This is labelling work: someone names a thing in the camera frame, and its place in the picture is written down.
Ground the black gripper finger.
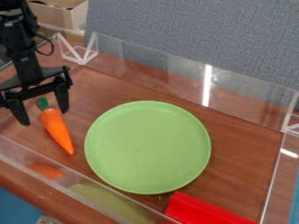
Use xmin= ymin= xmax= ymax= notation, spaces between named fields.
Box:
xmin=6 ymin=98 xmax=30 ymax=126
xmin=53 ymin=84 xmax=69 ymax=113

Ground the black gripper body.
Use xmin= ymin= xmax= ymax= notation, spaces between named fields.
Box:
xmin=0 ymin=50 xmax=72 ymax=108

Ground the orange toy carrot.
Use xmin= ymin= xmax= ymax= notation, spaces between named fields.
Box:
xmin=36 ymin=97 xmax=74 ymax=155

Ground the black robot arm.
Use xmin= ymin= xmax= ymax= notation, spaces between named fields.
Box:
xmin=0 ymin=0 xmax=72 ymax=126

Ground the green round plate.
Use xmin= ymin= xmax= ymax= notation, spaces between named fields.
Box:
xmin=84 ymin=101 xmax=211 ymax=194

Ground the cardboard box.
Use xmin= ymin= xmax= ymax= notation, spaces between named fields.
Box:
xmin=28 ymin=0 xmax=89 ymax=30

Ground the red plastic block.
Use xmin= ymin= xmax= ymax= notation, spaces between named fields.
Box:
xmin=164 ymin=192 xmax=256 ymax=224

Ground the black cable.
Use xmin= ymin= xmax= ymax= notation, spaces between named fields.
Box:
xmin=33 ymin=31 xmax=56 ymax=57

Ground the clear acrylic tray wall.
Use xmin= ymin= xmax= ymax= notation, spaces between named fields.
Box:
xmin=0 ymin=34 xmax=299 ymax=224

